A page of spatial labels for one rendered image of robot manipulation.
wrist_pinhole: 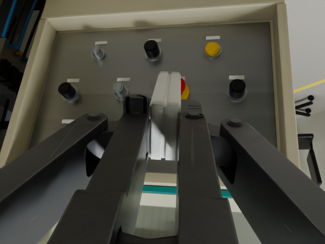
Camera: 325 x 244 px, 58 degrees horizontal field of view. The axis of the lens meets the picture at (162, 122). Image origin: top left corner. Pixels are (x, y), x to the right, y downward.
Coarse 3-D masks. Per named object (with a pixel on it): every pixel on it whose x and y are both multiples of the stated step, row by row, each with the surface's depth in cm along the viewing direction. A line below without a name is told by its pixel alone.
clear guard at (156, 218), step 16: (144, 192) 52; (160, 192) 51; (224, 192) 49; (144, 208) 51; (160, 208) 50; (144, 224) 50; (160, 224) 49; (240, 224) 47; (240, 240) 46; (256, 240) 46
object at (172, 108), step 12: (168, 84) 17; (180, 84) 18; (168, 96) 15; (180, 96) 15; (168, 108) 14; (180, 108) 14; (168, 120) 14; (168, 132) 14; (168, 144) 15; (168, 156) 15
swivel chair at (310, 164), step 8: (312, 96) 273; (304, 104) 277; (312, 104) 274; (296, 112) 294; (304, 112) 296; (304, 136) 261; (312, 136) 258; (304, 144) 277; (312, 152) 255; (312, 160) 253; (312, 168) 258; (312, 176) 267; (320, 176) 246; (320, 184) 248
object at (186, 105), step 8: (184, 104) 16; (192, 104) 16; (200, 104) 16; (200, 112) 15; (208, 128) 13; (216, 128) 13; (216, 136) 13; (216, 144) 13; (224, 144) 13; (216, 152) 13; (224, 152) 13; (232, 152) 13; (216, 160) 13; (224, 160) 13; (232, 160) 13
